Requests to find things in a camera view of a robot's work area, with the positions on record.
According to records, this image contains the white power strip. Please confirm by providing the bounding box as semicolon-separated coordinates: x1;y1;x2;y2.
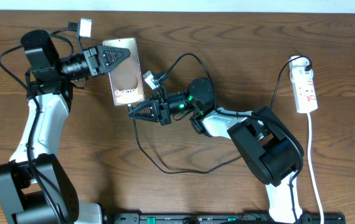
289;67;318;114

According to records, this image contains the black USB charging cable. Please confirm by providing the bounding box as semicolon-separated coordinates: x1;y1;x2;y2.
127;55;313;174

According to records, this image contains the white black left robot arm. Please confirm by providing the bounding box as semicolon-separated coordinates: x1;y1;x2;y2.
0;30;131;223

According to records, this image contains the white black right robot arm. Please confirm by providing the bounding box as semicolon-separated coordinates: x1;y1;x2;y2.
128;78;303;223

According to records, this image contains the white USB charger plug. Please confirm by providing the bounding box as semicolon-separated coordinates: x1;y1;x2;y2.
288;55;313;72

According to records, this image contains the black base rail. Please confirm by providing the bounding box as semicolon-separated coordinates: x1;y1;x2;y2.
109;213;346;224

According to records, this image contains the white power strip cord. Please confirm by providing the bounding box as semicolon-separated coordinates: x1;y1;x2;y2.
306;112;325;224

